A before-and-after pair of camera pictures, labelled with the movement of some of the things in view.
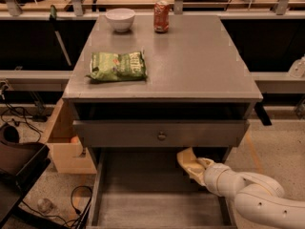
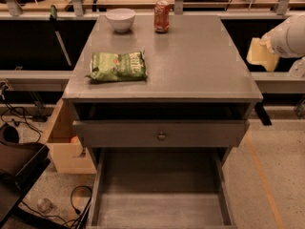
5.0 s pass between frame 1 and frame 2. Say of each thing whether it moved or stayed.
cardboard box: stayed
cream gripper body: moved
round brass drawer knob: stayed
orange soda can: stayed
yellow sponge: moved
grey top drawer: stayed
